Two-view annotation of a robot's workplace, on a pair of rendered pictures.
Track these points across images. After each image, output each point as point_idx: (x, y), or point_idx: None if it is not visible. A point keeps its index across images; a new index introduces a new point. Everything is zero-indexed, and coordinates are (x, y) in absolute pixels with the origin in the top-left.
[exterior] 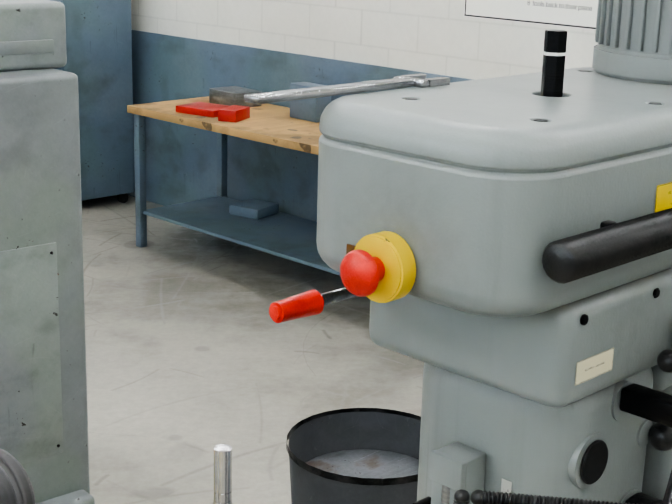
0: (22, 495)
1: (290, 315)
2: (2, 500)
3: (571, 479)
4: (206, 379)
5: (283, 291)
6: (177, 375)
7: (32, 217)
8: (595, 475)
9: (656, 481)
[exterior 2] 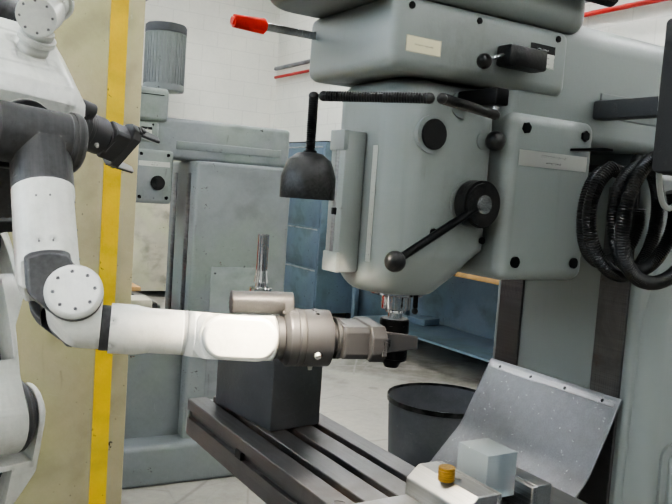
0: (79, 130)
1: (241, 21)
2: (65, 127)
3: (416, 141)
4: (370, 402)
5: (434, 367)
6: (353, 398)
7: (255, 250)
8: (435, 143)
9: (496, 185)
